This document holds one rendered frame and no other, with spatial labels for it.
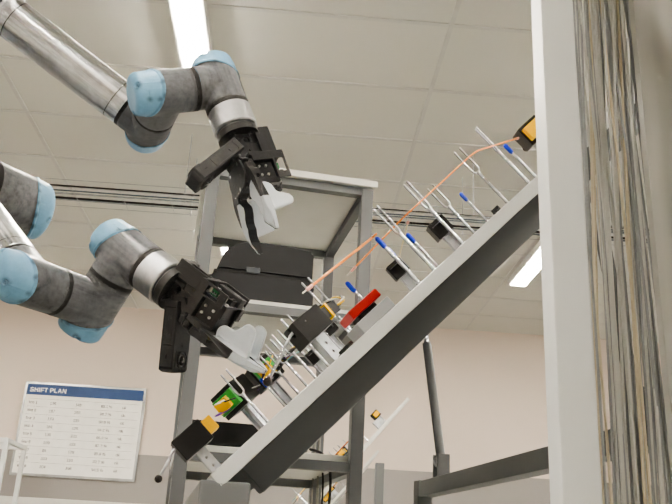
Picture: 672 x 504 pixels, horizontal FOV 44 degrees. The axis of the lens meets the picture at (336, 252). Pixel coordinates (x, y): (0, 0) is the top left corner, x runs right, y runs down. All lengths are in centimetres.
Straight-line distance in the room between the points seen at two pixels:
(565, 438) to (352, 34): 379
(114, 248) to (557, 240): 82
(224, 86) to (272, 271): 103
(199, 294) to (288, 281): 115
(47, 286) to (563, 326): 84
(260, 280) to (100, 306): 107
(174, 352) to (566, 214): 75
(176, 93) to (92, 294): 36
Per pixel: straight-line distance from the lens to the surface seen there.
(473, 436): 909
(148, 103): 141
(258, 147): 141
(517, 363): 937
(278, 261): 239
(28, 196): 166
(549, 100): 74
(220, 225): 280
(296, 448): 109
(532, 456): 155
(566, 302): 67
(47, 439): 914
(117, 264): 133
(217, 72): 145
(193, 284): 127
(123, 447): 896
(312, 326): 126
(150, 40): 457
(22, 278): 127
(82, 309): 134
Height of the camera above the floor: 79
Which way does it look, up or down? 21 degrees up
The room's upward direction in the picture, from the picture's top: 3 degrees clockwise
